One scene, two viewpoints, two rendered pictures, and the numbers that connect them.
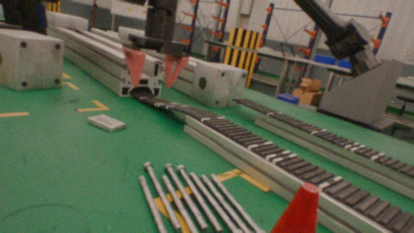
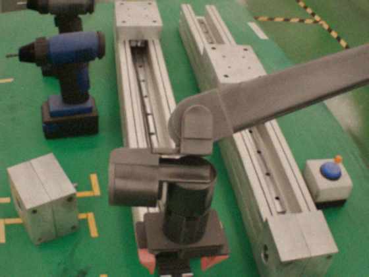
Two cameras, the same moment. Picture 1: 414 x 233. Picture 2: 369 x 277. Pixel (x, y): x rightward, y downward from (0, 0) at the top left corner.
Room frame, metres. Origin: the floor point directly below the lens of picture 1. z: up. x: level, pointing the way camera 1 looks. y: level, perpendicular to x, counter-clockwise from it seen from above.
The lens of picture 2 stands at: (0.18, -0.06, 1.40)
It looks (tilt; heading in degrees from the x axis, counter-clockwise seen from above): 39 degrees down; 29
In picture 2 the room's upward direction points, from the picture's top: 8 degrees clockwise
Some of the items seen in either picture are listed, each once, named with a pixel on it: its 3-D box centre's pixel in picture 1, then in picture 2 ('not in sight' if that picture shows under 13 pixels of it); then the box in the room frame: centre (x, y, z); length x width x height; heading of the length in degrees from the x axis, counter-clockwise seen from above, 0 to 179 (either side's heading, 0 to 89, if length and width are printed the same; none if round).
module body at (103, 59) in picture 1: (86, 48); (143, 93); (0.88, 0.43, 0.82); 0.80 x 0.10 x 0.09; 43
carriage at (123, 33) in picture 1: (141, 41); (234, 75); (1.01, 0.30, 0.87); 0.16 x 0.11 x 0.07; 43
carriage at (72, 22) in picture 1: (66, 24); (136, 23); (1.06, 0.60, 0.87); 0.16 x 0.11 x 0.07; 43
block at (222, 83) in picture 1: (222, 84); (300, 251); (0.69, -0.02, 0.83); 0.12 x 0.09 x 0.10; 133
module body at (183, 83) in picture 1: (140, 54); (230, 93); (1.01, 0.30, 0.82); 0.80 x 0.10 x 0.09; 43
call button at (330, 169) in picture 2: not in sight; (331, 171); (0.89, 0.01, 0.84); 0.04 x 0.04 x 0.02
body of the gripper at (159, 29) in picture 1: (159, 29); (185, 219); (0.55, 0.13, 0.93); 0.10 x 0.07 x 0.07; 133
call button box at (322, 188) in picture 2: not in sight; (322, 183); (0.89, 0.01, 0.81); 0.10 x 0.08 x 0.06; 133
